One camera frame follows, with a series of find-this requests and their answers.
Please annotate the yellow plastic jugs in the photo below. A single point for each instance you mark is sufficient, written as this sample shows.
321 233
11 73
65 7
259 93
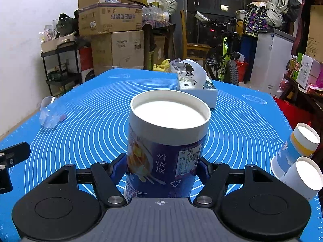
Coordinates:
162 66

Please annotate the purple patterned cloth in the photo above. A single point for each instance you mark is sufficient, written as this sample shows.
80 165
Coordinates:
254 20

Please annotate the group of clear plastic bottles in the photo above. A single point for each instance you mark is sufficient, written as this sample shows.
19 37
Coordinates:
155 13

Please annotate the white printed tissue box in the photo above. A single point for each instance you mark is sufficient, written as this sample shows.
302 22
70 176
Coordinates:
199 93

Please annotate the open brown cardboard box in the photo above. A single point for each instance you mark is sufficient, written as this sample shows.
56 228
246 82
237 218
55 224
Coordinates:
108 17

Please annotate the green black bicycle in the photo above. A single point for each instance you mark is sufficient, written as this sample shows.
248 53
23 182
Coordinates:
227 63

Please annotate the green white carton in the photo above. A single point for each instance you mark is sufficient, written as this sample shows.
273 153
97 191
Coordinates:
304 70

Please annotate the tall brown cardboard box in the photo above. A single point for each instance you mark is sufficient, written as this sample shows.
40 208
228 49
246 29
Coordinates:
315 32

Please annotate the wooden chair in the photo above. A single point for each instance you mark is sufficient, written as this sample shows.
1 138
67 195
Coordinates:
193 48

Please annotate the clear plastic bag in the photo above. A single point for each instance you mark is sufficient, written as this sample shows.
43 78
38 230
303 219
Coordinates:
176 66

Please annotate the clear plastic cup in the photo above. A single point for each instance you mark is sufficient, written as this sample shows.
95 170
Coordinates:
50 116

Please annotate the red plastic bucket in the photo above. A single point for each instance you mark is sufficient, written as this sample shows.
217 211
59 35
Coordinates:
242 70

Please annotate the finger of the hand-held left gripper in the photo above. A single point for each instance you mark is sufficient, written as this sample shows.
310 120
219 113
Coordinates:
15 152

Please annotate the white blue yellow paper cup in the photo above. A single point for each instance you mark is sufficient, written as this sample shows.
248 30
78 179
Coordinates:
295 179
297 143

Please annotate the purple printed paper cup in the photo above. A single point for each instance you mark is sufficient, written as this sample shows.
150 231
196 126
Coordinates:
164 153

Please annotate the large plain cardboard box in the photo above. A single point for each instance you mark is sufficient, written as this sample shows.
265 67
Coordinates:
121 50

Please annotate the white chest freezer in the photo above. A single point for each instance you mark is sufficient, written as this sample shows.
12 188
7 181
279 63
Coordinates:
270 60

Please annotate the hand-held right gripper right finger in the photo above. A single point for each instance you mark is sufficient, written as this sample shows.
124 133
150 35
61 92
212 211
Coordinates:
203 169

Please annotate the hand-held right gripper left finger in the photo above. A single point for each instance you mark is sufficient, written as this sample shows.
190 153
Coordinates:
118 167

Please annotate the blue silicone mat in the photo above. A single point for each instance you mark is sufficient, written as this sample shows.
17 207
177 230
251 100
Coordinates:
88 131

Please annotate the dark wooden table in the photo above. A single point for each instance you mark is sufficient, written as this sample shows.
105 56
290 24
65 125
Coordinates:
157 42

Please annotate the black metal cart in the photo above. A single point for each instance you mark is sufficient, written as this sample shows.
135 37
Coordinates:
60 78

